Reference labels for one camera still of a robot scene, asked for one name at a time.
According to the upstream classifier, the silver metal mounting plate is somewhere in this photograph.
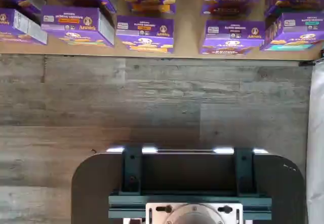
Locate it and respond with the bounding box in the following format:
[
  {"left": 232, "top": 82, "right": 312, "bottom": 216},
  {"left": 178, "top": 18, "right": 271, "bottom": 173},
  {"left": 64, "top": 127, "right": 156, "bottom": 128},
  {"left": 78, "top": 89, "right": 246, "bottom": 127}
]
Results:
[{"left": 145, "top": 203, "right": 244, "bottom": 224}]

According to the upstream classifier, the teal metal mounting frame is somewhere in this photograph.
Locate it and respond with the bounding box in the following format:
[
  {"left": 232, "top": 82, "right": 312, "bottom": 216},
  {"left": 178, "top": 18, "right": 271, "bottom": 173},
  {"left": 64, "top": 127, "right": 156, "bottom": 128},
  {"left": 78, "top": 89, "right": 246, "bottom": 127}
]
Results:
[{"left": 108, "top": 146, "right": 273, "bottom": 220}]

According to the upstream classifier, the dark rounded base plate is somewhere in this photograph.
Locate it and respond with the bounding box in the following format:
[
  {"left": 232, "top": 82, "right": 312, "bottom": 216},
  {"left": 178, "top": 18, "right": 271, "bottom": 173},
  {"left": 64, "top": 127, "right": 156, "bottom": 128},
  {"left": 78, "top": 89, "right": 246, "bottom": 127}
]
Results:
[{"left": 71, "top": 153, "right": 308, "bottom": 224}]

